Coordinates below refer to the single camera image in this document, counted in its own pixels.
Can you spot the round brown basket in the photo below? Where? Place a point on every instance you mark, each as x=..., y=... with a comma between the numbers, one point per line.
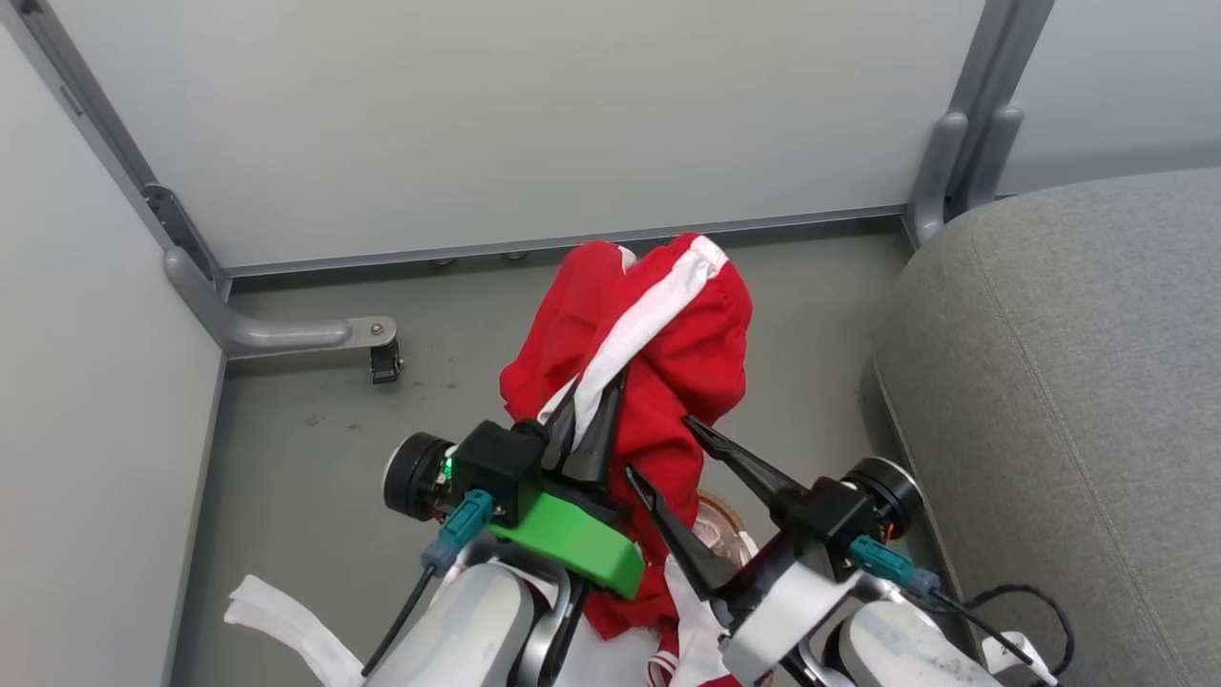
x=720, y=525

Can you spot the grey partition foot with caster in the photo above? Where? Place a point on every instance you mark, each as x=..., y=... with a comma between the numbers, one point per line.
x=277, y=334

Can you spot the white cloth strip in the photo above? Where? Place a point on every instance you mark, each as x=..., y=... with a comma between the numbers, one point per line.
x=286, y=620

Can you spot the grey fabric sofa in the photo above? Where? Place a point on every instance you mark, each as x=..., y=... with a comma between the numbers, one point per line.
x=1078, y=401

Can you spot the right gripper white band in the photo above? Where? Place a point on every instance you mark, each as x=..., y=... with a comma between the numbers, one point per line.
x=830, y=520

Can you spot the grey partition corner post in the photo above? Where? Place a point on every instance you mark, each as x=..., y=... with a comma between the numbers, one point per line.
x=105, y=134

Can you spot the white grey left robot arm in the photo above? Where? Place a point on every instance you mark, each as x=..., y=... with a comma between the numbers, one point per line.
x=472, y=625

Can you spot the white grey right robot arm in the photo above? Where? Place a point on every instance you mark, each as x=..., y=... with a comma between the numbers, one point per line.
x=897, y=649

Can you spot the grey partition double post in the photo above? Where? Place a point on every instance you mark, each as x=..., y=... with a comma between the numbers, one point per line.
x=963, y=143

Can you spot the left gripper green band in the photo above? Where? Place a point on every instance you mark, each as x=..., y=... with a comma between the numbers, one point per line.
x=572, y=539

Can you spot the red shorts with white stripe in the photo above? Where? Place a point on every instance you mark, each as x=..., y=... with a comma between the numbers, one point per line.
x=687, y=367

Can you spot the grey partition bottom rail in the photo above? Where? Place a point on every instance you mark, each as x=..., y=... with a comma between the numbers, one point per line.
x=572, y=240

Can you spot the white garment with red stripes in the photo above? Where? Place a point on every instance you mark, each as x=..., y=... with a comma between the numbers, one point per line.
x=701, y=639

